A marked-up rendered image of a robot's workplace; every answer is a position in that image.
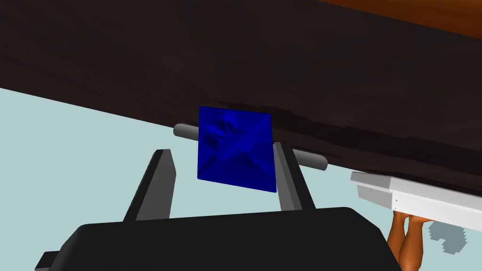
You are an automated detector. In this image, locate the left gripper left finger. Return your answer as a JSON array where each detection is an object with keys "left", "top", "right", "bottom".
[{"left": 122, "top": 148, "right": 177, "bottom": 223}]

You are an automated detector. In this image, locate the dark brown cupboard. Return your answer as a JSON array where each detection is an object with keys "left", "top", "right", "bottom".
[{"left": 0, "top": 0, "right": 482, "bottom": 196}]

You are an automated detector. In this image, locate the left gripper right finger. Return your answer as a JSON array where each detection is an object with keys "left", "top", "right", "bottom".
[{"left": 273, "top": 141, "right": 317, "bottom": 212}]

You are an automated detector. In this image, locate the white table with orange legs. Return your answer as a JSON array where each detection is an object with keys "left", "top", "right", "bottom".
[{"left": 350, "top": 170, "right": 482, "bottom": 271}]

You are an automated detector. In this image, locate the grey bar handle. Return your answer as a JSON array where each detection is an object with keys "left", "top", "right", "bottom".
[{"left": 173, "top": 123, "right": 329, "bottom": 172}]

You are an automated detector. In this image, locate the blue cloth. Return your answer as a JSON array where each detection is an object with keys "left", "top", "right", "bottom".
[{"left": 197, "top": 105, "right": 278, "bottom": 194}]

